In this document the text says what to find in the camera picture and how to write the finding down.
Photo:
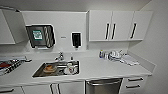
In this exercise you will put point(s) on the stainless steel dishwasher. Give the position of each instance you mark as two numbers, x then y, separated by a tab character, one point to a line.
103	87

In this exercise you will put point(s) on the white drawer unit beside dishwasher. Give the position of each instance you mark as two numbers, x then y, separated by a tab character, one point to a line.
133	85

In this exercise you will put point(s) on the dish soap bottle blue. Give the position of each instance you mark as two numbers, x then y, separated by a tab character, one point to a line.
101	55

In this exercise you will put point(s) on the white cup in sink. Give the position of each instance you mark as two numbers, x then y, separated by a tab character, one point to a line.
71	68

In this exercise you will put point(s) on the chrome sink faucet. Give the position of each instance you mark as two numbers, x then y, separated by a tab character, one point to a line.
60	56

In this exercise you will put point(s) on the stacked white dishes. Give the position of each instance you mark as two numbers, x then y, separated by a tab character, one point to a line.
114	56

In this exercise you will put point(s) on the stainless steel sink basin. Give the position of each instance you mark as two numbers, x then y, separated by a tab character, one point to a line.
60	68

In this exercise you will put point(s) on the orange bowl in sink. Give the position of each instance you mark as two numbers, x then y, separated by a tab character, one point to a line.
49	68

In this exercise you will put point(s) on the black paper towel dispenser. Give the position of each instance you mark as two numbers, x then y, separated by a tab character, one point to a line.
40	36

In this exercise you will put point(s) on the folded white cloth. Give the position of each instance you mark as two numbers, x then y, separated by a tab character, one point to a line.
130	60

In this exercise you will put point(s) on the white sink base cabinet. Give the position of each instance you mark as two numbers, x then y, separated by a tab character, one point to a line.
50	89

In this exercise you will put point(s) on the dish drying rack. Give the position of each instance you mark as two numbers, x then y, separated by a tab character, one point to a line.
11	65

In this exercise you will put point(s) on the white drawer unit beside microwave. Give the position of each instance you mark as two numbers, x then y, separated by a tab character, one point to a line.
10	90

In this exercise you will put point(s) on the black wall soap dispenser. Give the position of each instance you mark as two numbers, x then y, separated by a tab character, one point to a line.
76	40

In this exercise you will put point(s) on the small wall label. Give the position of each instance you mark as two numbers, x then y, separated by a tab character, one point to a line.
62	37

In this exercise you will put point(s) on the white wall cabinet three doors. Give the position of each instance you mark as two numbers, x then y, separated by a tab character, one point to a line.
120	25

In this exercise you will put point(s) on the white wall cabinet wide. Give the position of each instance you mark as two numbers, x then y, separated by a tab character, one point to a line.
10	28

